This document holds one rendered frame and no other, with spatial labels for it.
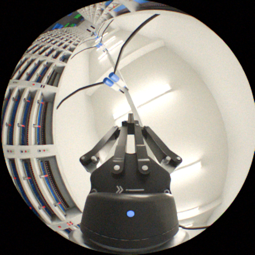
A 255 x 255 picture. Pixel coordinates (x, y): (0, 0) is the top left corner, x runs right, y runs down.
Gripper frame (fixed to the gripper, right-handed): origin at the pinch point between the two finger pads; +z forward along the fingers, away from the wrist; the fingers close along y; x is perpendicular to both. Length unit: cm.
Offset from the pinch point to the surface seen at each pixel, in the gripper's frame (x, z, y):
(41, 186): -39, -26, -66
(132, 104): -8, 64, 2
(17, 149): -10, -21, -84
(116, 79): 19, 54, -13
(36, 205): -42, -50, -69
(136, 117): -19, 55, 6
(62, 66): 69, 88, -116
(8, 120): 15, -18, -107
